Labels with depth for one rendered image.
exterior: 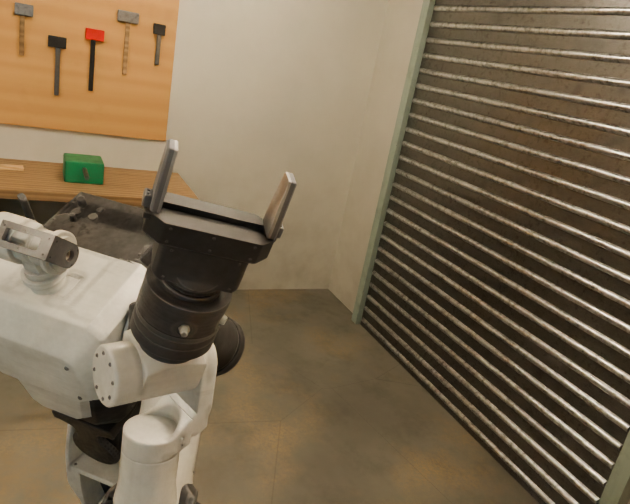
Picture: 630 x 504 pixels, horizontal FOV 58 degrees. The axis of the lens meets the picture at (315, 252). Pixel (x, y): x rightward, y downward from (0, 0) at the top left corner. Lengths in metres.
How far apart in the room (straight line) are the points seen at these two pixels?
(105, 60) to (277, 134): 1.18
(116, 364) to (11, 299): 0.37
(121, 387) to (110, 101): 3.20
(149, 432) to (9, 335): 0.34
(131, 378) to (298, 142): 3.57
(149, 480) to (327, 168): 3.68
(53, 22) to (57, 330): 2.91
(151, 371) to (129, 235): 0.42
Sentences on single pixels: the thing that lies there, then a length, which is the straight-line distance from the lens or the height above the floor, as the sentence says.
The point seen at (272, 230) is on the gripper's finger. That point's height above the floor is 1.57.
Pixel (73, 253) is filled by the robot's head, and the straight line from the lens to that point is 0.87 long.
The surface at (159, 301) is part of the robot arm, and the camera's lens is 0.56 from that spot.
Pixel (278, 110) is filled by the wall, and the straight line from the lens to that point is 4.00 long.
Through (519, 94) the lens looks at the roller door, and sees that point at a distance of 3.06.
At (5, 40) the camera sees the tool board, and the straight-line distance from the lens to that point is 3.69.
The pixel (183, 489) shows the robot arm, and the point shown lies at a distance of 0.83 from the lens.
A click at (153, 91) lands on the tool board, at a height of 1.34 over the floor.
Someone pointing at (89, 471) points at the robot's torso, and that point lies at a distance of 1.34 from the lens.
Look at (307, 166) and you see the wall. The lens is 4.17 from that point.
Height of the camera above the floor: 1.73
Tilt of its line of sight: 19 degrees down
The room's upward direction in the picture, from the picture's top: 11 degrees clockwise
